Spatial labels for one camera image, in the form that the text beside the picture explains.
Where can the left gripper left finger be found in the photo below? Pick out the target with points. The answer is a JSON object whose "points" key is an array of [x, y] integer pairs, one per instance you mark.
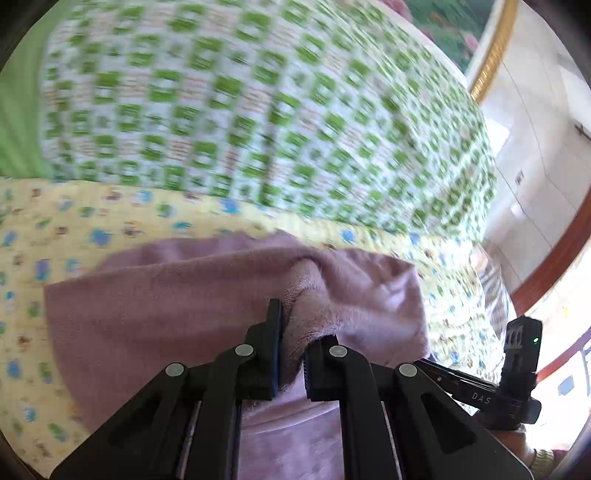
{"points": [[185, 423]]}

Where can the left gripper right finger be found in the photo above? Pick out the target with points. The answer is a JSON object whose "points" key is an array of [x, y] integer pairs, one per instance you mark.
{"points": [[397, 423]]}

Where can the purple knit sweater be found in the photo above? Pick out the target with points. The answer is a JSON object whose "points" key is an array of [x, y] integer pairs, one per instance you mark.
{"points": [[187, 300]]}

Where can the person's right hand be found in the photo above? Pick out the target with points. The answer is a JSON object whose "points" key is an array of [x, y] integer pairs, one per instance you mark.
{"points": [[516, 441]]}

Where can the striped purple cloth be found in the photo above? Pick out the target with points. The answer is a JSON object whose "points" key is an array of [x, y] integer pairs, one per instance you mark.
{"points": [[498, 304]]}

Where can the yellow cartoon bear bedsheet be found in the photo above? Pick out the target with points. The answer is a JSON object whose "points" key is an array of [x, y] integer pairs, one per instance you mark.
{"points": [[57, 231]]}

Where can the green checkered quilt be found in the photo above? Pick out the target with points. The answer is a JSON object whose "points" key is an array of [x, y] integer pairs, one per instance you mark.
{"points": [[340, 110]]}

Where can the gold framed landscape painting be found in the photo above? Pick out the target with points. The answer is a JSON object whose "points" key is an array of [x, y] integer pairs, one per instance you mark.
{"points": [[474, 34]]}

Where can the brown wooden bed frame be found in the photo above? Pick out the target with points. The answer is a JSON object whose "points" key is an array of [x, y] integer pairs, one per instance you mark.
{"points": [[557, 349]]}

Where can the wall power socket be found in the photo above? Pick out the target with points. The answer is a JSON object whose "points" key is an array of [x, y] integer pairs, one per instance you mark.
{"points": [[519, 178]]}

